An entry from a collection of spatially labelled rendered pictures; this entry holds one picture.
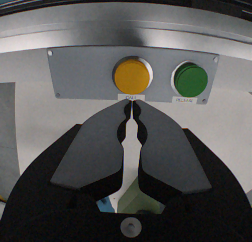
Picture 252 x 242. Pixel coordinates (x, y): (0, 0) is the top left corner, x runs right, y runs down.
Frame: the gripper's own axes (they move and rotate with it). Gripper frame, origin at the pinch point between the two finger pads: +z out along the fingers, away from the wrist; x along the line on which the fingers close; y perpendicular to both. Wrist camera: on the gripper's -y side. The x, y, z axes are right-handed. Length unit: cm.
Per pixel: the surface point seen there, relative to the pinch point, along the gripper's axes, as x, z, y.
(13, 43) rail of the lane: -15.1, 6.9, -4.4
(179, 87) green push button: 5.5, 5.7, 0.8
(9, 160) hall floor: -170, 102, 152
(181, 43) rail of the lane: 5.3, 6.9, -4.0
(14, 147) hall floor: -145, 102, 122
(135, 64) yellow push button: 0.3, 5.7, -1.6
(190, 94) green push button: 7.1, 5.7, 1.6
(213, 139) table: 21.8, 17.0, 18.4
